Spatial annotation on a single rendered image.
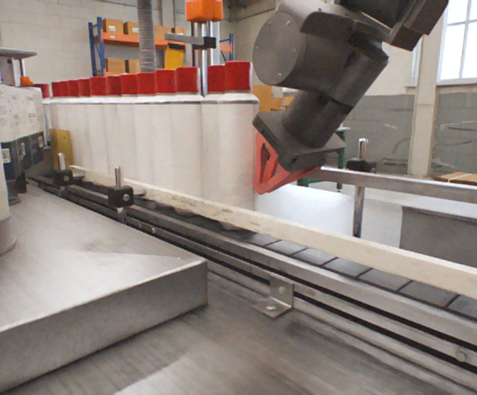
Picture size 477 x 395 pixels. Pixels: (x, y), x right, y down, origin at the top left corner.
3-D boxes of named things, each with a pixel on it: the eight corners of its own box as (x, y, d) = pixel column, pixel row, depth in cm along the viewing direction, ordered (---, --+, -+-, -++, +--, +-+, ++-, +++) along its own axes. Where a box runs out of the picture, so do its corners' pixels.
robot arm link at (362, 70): (407, 57, 37) (370, 24, 40) (362, 45, 33) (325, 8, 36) (360, 116, 41) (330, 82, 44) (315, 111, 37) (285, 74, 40)
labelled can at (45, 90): (35, 167, 102) (26, 84, 98) (56, 165, 106) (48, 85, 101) (42, 169, 99) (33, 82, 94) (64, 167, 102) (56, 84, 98)
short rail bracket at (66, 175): (56, 216, 75) (49, 153, 73) (88, 210, 80) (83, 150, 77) (62, 219, 73) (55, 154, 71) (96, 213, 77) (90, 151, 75)
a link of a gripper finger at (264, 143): (229, 174, 49) (264, 114, 43) (267, 167, 54) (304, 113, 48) (260, 215, 47) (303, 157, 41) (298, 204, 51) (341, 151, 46)
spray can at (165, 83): (152, 203, 65) (145, 70, 60) (183, 200, 66) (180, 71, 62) (158, 211, 60) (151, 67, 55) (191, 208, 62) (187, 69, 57)
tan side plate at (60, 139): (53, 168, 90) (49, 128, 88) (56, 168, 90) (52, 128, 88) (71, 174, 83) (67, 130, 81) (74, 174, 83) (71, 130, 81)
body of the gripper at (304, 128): (247, 125, 43) (282, 65, 38) (304, 121, 50) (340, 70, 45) (282, 168, 40) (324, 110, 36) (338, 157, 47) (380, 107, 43)
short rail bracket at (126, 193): (110, 244, 60) (103, 165, 57) (128, 240, 62) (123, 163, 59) (120, 249, 58) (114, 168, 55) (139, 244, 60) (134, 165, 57)
